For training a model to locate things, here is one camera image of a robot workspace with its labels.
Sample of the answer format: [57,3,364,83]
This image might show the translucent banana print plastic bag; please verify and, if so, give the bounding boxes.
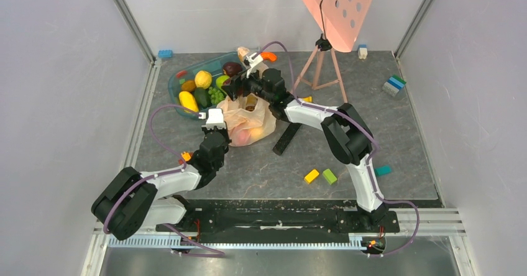
[217,46,277,148]

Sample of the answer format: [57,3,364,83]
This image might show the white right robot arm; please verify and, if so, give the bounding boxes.
[221,68,388,231]

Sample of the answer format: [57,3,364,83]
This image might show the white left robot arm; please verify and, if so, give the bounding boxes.
[91,126,231,241]

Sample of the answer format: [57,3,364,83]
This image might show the dark red fake fruit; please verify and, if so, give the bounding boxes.
[222,62,244,77]

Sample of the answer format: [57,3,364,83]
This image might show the orange fake fruit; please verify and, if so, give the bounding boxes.
[250,127,266,141]

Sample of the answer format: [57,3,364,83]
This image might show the green fake pear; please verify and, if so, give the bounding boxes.
[216,75,230,90]

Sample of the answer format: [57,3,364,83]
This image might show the green fake grapes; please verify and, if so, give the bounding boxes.
[208,86,226,105]

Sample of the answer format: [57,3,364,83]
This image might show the large yellow fake mango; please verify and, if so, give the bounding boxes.
[178,91,199,113]

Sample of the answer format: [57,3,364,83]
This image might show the dark green fake avocado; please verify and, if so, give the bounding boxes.
[193,88,211,109]

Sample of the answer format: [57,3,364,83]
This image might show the yellow fake lemon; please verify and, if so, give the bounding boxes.
[194,70,213,90]

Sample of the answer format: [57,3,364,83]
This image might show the brown fake kiwi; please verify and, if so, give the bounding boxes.
[180,80,196,93]

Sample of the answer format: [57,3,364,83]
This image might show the orange red toy brick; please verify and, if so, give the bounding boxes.
[178,152,193,165]

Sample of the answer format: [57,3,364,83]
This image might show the orange curved toy brick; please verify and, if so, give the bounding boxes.
[260,52,277,62]

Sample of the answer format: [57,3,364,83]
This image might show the teal plastic basket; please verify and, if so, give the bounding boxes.
[168,51,243,111]

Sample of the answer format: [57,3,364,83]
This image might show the white toy brick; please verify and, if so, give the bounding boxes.
[357,44,368,60]

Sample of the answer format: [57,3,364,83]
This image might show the pink perforated board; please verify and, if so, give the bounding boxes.
[302,0,373,52]

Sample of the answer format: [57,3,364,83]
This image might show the green toy brick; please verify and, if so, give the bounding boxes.
[323,168,337,185]

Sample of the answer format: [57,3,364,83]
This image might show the blue toy brick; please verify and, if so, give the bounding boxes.
[157,49,173,59]

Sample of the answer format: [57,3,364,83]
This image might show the stacked grey blue green bricks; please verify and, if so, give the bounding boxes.
[382,75,406,97]

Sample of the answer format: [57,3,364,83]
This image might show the teal toy brick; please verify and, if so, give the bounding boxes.
[374,166,392,177]

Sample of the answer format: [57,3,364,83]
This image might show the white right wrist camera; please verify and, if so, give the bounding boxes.
[243,52,268,78]

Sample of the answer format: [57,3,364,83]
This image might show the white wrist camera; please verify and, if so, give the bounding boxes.
[243,52,268,78]
[205,108,227,130]

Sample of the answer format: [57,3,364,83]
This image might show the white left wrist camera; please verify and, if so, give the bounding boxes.
[205,108,227,130]

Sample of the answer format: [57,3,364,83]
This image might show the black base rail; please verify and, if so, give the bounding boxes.
[174,200,400,244]

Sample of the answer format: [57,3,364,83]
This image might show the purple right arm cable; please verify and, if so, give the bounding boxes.
[253,40,421,259]

